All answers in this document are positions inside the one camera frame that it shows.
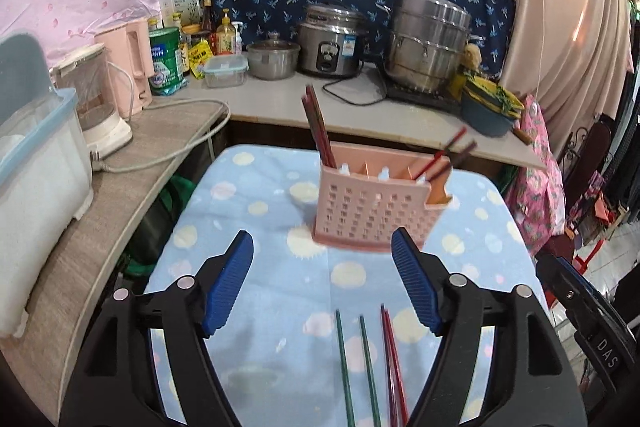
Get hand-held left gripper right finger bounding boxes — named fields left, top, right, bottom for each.
left=391, top=228, right=587, bottom=427

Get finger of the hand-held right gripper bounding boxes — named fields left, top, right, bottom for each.
left=535, top=253, right=608, bottom=333

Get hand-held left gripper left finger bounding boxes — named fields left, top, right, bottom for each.
left=60, top=230, right=254, bottom=427

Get pink perforated utensil basket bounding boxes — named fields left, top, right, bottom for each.
left=312, top=144, right=453, bottom=255

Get dark maroon chopstick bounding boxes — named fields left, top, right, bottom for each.
left=427, top=141, right=478, bottom=182
left=412, top=129, right=468, bottom=180

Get brown chopstick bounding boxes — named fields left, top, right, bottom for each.
left=305, top=86, right=333, bottom=168
left=301, top=91, right=328, bottom=168
left=309, top=83, right=338, bottom=168

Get blue polka dot tablecloth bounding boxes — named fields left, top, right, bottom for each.
left=145, top=144, right=551, bottom=427

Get green bag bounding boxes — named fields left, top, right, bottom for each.
left=122, top=174, right=199, bottom=279

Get green chopstick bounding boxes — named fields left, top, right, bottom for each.
left=334, top=308, right=357, bottom=427
left=358, top=315, right=382, bottom=427

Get pink floral cloth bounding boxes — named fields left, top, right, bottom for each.
left=504, top=94, right=569, bottom=259

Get black metal chair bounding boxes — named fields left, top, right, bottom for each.
left=559, top=112, right=627, bottom=228

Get grey wooden counter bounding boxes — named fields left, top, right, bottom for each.
left=0, top=59, right=548, bottom=388

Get blue bowl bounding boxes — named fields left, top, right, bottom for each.
left=459, top=89, right=519, bottom=138

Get black induction cooktop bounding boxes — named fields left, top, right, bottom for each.
left=382, top=78, right=464, bottom=116

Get yellow green patterned dish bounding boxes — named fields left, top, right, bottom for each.
left=452, top=74, right=526, bottom=116

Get clear food container blue lid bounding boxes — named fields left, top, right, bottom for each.
left=202, top=55, right=249, bottom=89

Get white dish box blue lid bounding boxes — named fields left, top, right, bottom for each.
left=0, top=32, right=96, bottom=339

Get yellow packet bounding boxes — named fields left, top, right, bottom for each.
left=188, top=42, right=214, bottom=80

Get small steel pot with lid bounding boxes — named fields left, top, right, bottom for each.
left=247, top=32, right=301, bottom=82

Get beige loofah scrubber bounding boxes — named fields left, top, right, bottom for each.
left=460, top=44, right=484, bottom=70

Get green tin can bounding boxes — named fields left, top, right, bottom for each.
left=148, top=27, right=187, bottom=96

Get large steel steamer pot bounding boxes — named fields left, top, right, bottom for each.
left=382, top=0, right=484, bottom=93

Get pink electric kettle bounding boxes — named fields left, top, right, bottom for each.
left=94, top=18, right=154, bottom=120

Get yellow pump bottle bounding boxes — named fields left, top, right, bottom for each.
left=215, top=9, right=236, bottom=56

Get steel rice cooker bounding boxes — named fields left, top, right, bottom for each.
left=297, top=4, right=366, bottom=80

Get beige curtain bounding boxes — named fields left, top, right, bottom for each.
left=472, top=0, right=640, bottom=144

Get white printed carton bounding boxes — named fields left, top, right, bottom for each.
left=158, top=0, right=200, bottom=30

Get white power cable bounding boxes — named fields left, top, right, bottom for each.
left=90, top=99, right=231, bottom=173

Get black power cable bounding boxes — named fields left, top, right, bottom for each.
left=321, top=73, right=389, bottom=106

